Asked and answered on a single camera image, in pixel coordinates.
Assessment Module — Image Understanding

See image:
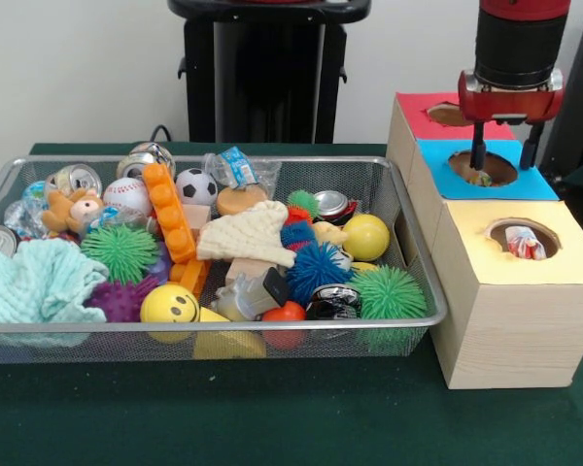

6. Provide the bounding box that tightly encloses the blue spiky rubber ball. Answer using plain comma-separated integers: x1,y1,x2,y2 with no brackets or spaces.
287,242,356,303

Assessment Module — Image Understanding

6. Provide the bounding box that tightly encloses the looped black cable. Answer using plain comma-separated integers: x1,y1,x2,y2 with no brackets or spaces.
150,124,176,145

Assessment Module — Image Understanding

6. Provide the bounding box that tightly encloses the brown teddy bear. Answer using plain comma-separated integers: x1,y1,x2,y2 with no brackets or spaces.
41,187,104,232

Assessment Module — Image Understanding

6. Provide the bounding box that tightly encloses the yellow smiley face ball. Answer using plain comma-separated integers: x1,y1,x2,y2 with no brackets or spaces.
140,283,201,324

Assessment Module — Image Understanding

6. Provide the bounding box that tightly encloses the cream fluffy cloth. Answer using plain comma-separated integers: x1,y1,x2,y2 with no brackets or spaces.
196,200,298,269

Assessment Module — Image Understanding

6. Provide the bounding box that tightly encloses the green spiky rubber ball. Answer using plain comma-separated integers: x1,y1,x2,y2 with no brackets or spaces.
81,223,159,285
352,265,429,320

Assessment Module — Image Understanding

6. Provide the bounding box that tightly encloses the dark green table cloth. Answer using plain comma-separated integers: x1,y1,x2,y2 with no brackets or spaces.
0,142,583,466

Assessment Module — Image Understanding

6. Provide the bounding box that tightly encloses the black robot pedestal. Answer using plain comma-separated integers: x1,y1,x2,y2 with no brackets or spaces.
167,0,373,145

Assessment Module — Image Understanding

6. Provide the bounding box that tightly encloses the plain yellow ball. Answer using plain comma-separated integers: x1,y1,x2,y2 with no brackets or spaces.
342,214,392,262

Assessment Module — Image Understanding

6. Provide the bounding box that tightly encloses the white baseball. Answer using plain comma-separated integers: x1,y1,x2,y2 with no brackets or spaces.
103,177,154,217

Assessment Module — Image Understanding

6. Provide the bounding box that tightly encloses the mint green knitted cloth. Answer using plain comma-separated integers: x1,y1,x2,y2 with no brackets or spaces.
0,238,109,325

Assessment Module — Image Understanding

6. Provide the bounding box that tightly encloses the black and white soccer ball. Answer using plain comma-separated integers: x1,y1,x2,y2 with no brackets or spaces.
175,167,220,206

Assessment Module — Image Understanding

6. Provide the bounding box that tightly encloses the silver wire mesh bin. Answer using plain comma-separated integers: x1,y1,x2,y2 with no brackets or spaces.
0,154,449,364

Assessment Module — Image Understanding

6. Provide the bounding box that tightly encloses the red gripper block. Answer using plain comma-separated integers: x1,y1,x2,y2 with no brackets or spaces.
457,69,565,171

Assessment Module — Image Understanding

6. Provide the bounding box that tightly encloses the wooden box with three holes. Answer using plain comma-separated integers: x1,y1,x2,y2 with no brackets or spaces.
386,91,583,389

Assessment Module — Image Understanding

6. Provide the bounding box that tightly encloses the orange plastic block toy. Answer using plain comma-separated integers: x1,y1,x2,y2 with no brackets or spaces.
143,163,198,266

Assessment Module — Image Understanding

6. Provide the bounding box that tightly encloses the colourful dotted cloth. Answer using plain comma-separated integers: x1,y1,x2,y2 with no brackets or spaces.
503,225,548,261

